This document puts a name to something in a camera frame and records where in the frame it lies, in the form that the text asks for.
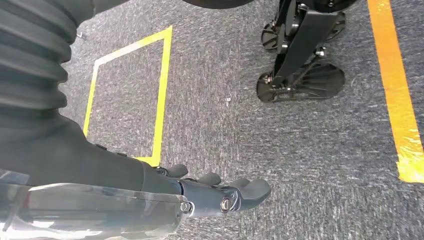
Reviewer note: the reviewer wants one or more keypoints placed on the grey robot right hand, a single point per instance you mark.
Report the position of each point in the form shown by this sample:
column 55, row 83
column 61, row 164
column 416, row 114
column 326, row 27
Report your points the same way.
column 82, row 172

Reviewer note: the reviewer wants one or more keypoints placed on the yellow floor tape square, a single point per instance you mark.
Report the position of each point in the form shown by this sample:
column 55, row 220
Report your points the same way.
column 162, row 99

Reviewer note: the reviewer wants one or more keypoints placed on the black robot pelvis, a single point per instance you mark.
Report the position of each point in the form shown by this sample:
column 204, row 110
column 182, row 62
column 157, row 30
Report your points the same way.
column 215, row 3

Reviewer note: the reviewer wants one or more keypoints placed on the amber floor tape square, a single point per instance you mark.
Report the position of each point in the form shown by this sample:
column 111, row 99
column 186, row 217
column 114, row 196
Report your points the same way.
column 394, row 82

